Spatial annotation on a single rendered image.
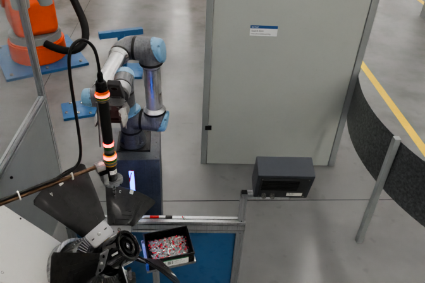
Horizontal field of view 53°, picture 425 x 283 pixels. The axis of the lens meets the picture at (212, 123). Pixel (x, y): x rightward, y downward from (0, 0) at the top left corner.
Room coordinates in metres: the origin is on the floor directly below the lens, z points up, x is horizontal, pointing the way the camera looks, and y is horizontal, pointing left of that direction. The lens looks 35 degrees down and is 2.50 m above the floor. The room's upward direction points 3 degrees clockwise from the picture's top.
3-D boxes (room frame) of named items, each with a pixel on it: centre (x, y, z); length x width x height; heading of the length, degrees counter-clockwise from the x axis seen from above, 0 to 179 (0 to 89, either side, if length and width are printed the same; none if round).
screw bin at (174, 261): (1.29, 0.18, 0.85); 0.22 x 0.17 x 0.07; 108
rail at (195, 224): (1.46, 0.26, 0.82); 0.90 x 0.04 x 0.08; 93
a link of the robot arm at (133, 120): (1.88, 0.44, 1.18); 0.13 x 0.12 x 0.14; 84
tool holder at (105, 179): (1.08, 0.35, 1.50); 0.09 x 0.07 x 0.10; 128
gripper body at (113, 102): (1.30, 0.35, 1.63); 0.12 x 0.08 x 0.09; 3
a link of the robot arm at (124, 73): (1.46, 0.36, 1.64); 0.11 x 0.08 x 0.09; 3
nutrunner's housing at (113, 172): (1.09, 0.34, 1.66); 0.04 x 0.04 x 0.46
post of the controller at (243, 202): (1.48, -0.17, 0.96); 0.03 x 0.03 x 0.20; 3
